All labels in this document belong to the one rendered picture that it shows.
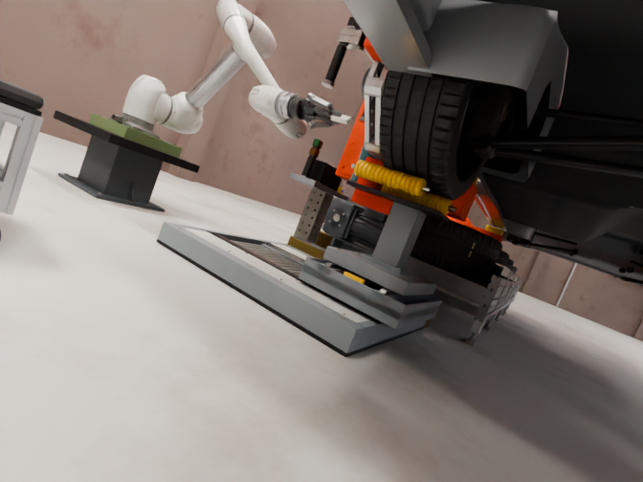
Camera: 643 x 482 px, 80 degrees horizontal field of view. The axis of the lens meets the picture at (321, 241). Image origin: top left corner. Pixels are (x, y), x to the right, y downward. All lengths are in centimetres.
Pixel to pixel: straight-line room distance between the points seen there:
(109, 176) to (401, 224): 138
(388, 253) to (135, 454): 101
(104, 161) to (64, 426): 168
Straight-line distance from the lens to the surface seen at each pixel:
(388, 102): 121
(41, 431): 56
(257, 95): 153
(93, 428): 56
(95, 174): 217
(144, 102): 216
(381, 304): 114
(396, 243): 134
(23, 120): 95
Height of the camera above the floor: 34
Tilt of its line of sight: 5 degrees down
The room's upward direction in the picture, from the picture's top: 22 degrees clockwise
